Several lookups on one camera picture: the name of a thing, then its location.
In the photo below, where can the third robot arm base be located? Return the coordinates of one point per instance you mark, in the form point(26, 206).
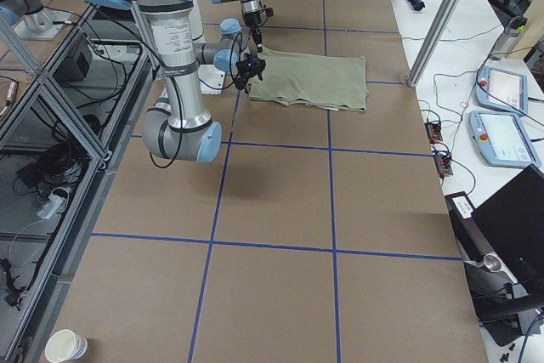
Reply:
point(30, 19)

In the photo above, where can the black power adapter box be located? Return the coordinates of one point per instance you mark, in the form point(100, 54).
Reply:
point(75, 65)

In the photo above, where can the far blue teach pendant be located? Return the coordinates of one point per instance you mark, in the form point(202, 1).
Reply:
point(501, 90)

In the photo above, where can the small electronics breakout board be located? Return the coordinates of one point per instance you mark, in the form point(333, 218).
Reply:
point(441, 153)

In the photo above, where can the near blue teach pendant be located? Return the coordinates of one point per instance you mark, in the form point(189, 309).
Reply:
point(502, 140)

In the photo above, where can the black laptop computer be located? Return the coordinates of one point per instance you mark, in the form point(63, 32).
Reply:
point(512, 222)

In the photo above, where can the grey aluminium frame post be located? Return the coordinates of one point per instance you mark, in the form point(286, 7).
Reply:
point(431, 41)

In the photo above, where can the olive green long-sleeve shirt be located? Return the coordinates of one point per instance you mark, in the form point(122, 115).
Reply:
point(315, 80)

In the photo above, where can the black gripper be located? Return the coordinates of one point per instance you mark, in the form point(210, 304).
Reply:
point(253, 21)
point(245, 77)

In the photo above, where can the blue teach pendant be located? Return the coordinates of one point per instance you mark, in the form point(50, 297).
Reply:
point(501, 90)
point(502, 140)

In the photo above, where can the white paper cup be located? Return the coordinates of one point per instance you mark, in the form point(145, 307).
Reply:
point(65, 345)

